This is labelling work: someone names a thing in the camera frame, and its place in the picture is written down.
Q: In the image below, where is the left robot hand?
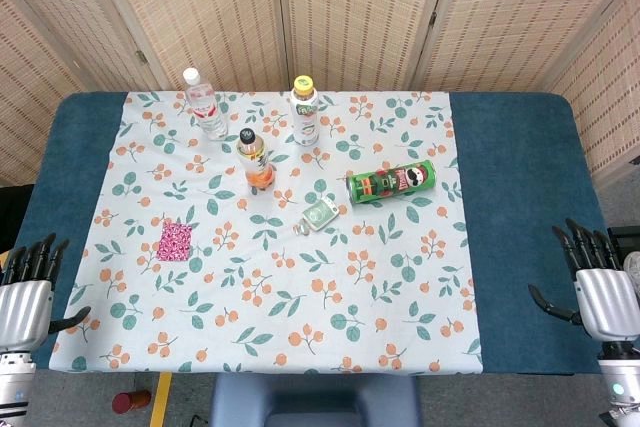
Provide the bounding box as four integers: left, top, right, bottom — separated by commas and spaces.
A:
0, 232, 92, 354

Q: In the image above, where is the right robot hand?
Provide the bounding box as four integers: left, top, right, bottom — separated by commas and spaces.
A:
528, 218, 640, 344

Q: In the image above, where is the red patterned envelope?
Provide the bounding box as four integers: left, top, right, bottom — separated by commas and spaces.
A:
156, 220, 194, 263

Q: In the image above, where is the black box beside table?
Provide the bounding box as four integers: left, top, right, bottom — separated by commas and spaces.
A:
607, 226, 640, 268

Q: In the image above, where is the black object beside table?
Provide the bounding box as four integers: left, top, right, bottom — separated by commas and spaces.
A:
0, 184, 36, 254

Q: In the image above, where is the red cylinder can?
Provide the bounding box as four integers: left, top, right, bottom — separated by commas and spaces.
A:
111, 389, 152, 416

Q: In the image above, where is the blue felt table cover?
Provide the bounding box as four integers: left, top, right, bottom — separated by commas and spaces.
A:
2, 90, 621, 377

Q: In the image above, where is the yellow floor tape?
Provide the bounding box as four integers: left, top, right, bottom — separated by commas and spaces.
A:
149, 371, 174, 427

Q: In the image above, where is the green Pringles can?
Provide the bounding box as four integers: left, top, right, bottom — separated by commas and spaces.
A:
345, 159, 437, 206

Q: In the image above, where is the orange drink bottle black cap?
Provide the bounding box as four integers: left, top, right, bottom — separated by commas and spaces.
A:
236, 127, 277, 195

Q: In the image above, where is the clear water bottle white cap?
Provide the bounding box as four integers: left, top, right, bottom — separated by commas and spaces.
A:
182, 67, 230, 142

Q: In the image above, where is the floral printed tablecloth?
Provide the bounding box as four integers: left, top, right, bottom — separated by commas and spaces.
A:
48, 90, 484, 376

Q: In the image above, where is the green white small box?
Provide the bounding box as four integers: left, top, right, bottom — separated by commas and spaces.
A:
301, 196, 340, 232

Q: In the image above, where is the blue chair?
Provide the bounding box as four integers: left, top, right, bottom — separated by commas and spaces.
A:
209, 373, 422, 427

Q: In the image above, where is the white drink bottle yellow cap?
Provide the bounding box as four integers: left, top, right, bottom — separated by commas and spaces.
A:
290, 75, 320, 147

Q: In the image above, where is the bamboo folding screen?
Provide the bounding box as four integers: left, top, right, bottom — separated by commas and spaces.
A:
0, 0, 640, 189

